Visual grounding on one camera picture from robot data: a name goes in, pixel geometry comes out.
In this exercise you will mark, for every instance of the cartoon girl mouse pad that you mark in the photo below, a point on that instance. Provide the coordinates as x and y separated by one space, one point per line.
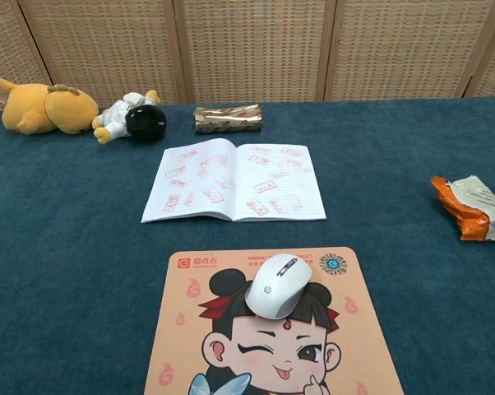
272 349

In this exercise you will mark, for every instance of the open stamped notebook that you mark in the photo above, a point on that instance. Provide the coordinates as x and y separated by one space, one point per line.
235 181

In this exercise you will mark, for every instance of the gold foil packet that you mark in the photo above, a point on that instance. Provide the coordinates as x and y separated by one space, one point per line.
228 119

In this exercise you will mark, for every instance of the black haired white clothed doll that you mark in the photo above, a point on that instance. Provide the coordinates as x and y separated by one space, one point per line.
128 117

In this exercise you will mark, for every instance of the woven bamboo folding screen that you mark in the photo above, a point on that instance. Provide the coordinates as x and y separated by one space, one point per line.
247 49

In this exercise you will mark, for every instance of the blue felt table cover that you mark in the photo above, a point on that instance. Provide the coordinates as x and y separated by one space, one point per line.
66 247

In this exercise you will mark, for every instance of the yellow plush toy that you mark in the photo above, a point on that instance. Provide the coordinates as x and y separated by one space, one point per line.
42 109

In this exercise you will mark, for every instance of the orange white snack bag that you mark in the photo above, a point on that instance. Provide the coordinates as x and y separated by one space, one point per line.
473 210

